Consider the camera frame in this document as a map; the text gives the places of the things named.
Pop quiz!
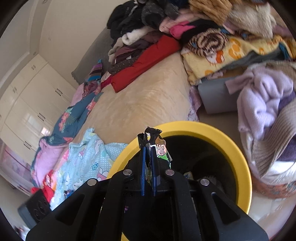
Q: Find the black snack wrapper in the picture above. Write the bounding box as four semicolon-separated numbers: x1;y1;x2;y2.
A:
137;126;172;168

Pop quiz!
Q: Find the yellow rimmed black trash bin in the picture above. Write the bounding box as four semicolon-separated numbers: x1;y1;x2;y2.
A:
102;121;264;240

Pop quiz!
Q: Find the red cartoon print garment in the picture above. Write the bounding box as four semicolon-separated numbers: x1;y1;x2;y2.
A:
31;170;57;203

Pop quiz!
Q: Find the pink Hello Kitty curtain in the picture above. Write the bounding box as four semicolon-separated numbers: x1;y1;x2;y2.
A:
1;143;34;196

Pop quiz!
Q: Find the light blue Hello Kitty sheet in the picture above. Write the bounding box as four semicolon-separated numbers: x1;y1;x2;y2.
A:
50;128;127;210

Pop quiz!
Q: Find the beige bed cover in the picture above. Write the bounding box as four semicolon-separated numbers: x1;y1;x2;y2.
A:
73;52;191;144

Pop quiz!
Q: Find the blue floral quilt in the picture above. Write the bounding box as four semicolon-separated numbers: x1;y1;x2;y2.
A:
31;91;103;187

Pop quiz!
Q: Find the yellow cartoon blanket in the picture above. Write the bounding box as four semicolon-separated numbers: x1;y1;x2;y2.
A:
181;35;295;86

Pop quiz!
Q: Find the striped colourful pillow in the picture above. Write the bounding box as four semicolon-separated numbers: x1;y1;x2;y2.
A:
83;59;105;98

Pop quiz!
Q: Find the white built-in wardrobe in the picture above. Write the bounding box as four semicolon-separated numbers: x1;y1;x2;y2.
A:
1;55;76;164

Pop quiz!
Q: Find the red folded garment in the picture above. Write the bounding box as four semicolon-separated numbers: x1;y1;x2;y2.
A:
111;35;181;93

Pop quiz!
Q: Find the grey quilted headboard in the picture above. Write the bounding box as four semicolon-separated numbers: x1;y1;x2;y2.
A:
71;28;113;85

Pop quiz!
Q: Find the lavender knit sweater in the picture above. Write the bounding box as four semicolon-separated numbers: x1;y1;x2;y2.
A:
225;65;293;140

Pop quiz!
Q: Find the tiger stripe garment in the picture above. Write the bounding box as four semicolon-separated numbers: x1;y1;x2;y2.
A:
186;29;228;57

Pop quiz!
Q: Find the black clothes pile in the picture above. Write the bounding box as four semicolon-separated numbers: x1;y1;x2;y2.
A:
106;0;189;42

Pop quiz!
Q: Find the mustard fuzzy garment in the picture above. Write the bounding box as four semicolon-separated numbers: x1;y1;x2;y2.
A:
188;0;232;25

